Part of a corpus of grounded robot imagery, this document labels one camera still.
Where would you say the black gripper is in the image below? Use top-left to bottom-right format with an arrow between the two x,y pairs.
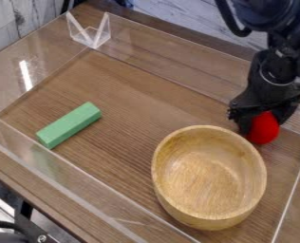
229,84 -> 300,135

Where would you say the red plush strawberry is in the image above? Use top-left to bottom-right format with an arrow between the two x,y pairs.
247,111 -> 280,144

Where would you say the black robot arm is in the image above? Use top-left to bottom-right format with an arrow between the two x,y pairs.
215,0 -> 300,135

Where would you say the wooden bowl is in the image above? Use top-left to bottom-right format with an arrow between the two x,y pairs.
152,125 -> 267,231

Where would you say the green rectangular block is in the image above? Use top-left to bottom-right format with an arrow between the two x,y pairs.
37,102 -> 103,149

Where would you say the black table leg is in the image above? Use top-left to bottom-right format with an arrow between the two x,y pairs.
14,200 -> 61,243

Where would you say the clear acrylic corner bracket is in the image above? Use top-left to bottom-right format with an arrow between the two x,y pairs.
65,12 -> 112,49

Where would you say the clear acrylic tray wall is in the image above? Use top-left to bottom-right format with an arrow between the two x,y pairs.
0,120 -> 200,243

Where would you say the black cable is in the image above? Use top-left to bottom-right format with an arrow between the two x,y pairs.
0,217 -> 21,235

